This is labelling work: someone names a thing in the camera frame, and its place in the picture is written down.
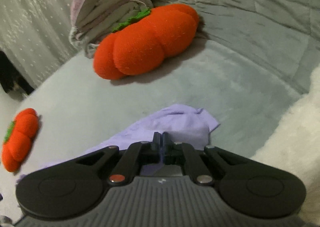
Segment dark hanging clothes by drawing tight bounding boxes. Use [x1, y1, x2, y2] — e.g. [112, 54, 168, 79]
[0, 51, 34, 94]

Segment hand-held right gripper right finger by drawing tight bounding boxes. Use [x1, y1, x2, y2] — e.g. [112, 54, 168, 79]
[161, 132, 250, 185]

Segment orange pumpkin cushion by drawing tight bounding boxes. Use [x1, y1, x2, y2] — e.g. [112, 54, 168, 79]
[1, 108, 40, 173]
[93, 4, 200, 80]

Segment grey quilted cover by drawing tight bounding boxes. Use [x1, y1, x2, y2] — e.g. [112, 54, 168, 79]
[147, 0, 320, 95]

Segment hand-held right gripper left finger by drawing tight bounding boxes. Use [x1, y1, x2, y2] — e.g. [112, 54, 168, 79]
[75, 132, 162, 185]

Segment grey starred curtain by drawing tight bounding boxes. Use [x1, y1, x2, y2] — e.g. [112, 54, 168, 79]
[0, 0, 83, 88]

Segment purple pants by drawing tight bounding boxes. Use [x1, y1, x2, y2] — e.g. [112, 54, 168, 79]
[16, 104, 221, 185]

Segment white plush toy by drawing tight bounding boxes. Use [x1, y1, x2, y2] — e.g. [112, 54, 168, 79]
[250, 66, 320, 222]

